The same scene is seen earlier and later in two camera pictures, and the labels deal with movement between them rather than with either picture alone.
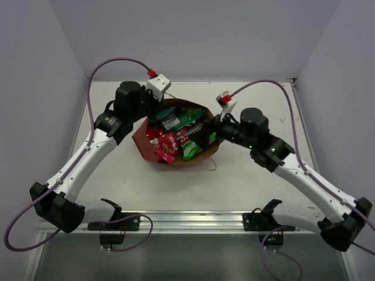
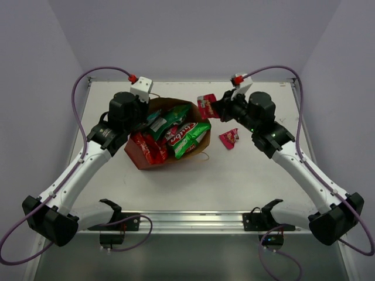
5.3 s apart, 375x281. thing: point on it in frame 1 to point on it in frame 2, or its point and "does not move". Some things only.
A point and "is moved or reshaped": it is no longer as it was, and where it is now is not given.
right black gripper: [202, 137] to [227, 102]
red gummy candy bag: [153, 134] to [155, 152]
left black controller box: [111, 239] does not move
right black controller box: [272, 239] does not move
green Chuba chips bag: [190, 148] to [187, 136]
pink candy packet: [183, 134] to [204, 103]
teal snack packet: [168, 119] is moved or reshaped
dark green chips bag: [188, 115] to [169, 118]
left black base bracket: [132, 223] does not move
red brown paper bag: [140, 139] is moved or reshaped
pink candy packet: [166, 147] is moved or reshaped
